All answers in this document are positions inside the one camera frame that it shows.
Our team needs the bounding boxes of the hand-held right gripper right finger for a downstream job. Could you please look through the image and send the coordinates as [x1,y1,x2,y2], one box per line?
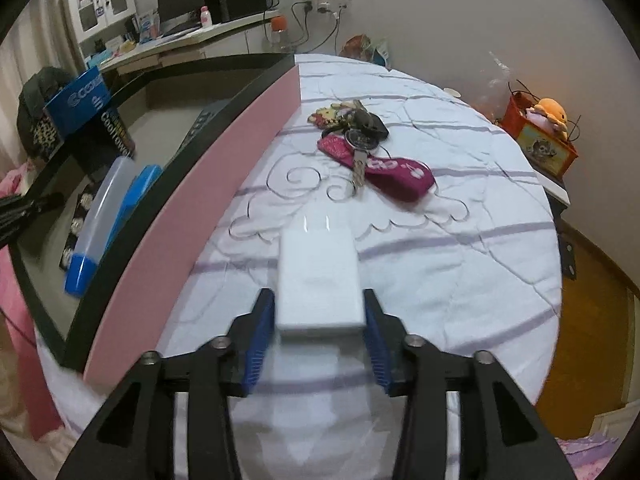
[362,287,578,480]

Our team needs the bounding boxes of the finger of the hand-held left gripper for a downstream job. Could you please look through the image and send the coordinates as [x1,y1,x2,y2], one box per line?
[0,192,65,248]

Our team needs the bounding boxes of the silver key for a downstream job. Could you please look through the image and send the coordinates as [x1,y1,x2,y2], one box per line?
[345,152,368,198]

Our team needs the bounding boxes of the purple patterned cloth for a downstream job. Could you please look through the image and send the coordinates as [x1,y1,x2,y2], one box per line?
[555,410,640,480]

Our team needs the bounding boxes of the blue plastic case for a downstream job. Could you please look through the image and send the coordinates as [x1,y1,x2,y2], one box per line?
[102,164,163,256]

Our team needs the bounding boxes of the red printed box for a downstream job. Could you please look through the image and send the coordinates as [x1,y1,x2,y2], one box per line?
[500,90,580,176]

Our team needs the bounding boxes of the clear bottle with red cap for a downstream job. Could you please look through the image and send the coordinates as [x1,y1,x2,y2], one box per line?
[270,16,290,53]

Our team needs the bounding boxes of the pink cardboard box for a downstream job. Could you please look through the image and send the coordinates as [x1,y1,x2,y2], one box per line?
[10,52,301,386]

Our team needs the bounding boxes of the clear plastic bag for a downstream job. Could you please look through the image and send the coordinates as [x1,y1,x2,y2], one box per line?
[480,52,521,106]

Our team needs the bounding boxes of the white charger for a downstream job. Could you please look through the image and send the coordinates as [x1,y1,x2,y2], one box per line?
[276,212,366,338]

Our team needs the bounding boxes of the orange plush toy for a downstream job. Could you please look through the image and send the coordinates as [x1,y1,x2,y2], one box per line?
[525,97,571,141]

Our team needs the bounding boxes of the white striped quilt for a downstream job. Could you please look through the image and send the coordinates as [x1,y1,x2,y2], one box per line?
[37,52,563,480]

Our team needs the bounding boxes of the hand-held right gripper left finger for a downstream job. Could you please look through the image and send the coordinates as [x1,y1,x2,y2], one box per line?
[55,287,276,480]

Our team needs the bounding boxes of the white desk with drawers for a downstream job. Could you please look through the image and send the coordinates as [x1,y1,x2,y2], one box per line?
[97,10,281,78]

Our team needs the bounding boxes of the black power cable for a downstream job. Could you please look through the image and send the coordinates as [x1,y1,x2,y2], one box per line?
[291,2,314,50]
[320,9,343,55]

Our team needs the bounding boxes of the yellow cartoon key charm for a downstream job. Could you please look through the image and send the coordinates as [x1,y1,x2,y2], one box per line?
[307,102,358,128]

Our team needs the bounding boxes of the clear case with blue cap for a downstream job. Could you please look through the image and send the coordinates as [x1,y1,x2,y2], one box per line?
[64,156,138,297]

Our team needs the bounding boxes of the blue and white package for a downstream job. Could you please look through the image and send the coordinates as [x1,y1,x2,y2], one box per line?
[137,10,161,43]

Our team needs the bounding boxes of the black car key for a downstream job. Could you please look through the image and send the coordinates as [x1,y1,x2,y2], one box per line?
[350,110,390,150]

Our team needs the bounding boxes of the white glass-door cabinet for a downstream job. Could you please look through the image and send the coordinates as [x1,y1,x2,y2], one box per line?
[65,0,138,46]

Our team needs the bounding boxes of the leopard print cloth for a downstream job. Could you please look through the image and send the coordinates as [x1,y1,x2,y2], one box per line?
[30,115,66,158]

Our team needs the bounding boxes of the pink keychain strap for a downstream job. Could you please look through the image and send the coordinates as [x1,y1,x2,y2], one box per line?
[317,135,435,203]

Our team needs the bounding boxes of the pink fleece blanket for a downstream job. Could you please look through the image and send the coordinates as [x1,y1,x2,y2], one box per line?
[0,160,66,441]

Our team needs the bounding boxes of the black remote control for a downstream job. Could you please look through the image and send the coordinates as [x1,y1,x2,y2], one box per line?
[182,100,231,148]

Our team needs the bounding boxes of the blue and black cylinder canister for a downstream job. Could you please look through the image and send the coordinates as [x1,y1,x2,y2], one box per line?
[44,71,137,163]

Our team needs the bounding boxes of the colourful snack bags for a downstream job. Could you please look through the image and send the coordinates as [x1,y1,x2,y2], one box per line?
[340,35,391,68]

